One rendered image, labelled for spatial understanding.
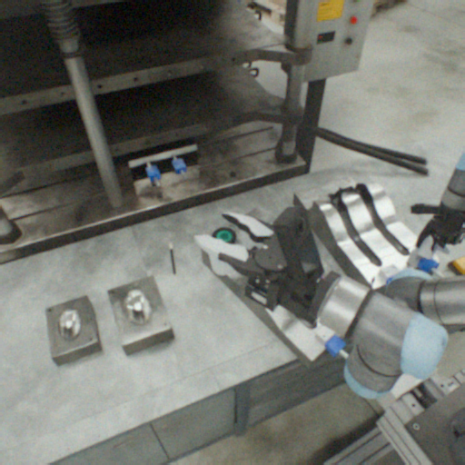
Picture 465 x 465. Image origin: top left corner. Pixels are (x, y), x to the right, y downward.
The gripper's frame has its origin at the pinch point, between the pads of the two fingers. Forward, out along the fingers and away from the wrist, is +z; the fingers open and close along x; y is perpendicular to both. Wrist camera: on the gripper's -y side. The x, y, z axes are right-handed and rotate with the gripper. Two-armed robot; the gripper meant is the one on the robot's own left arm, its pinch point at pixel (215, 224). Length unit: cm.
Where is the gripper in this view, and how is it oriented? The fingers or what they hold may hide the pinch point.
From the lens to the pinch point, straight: 62.7
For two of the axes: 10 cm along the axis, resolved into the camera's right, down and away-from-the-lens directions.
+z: -8.2, -4.4, 3.8
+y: -0.8, 7.3, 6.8
